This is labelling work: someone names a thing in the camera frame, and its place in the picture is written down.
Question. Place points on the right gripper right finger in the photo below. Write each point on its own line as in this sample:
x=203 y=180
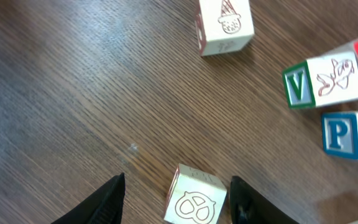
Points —
x=248 y=206

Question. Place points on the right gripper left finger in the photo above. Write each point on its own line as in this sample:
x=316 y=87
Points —
x=105 y=205

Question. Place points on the red Y letter block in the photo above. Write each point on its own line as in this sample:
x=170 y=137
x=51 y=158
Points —
x=194 y=197

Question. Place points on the red O letter block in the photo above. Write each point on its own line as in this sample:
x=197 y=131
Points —
x=223 y=26

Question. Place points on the blue edged picture block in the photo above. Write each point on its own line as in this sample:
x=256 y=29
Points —
x=340 y=134

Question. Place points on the green edged picture block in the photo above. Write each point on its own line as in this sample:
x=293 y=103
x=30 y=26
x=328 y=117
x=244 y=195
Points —
x=322 y=81

